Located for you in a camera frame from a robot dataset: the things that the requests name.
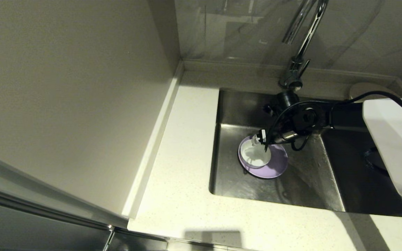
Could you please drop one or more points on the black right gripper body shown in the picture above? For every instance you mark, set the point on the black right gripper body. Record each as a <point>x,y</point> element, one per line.
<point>281,136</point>

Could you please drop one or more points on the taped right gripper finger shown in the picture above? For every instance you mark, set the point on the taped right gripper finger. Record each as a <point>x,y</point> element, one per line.
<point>255,140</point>
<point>261,155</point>

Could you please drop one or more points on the white ceramic bowl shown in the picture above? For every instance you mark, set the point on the white ceramic bowl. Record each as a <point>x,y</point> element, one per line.
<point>251,157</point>

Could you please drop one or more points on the purple round plate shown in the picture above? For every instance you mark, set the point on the purple round plate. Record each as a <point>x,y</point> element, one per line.
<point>277,165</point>

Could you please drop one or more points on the cream round plate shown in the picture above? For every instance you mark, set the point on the cream round plate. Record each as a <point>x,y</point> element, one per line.
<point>361,89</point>

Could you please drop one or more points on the stainless steel sink basin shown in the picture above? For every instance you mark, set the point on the stainless steel sink basin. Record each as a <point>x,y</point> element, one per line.
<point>309,181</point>

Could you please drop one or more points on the chrome gooseneck faucet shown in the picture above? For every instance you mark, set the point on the chrome gooseneck faucet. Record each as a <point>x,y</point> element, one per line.
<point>293,75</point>

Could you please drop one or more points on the tall grey cabinet panel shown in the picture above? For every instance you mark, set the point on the tall grey cabinet panel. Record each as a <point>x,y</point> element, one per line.
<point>65,87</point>

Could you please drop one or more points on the glossy dark cabinet panel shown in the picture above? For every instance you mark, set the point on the glossy dark cabinet panel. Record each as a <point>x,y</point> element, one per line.
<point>30,230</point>

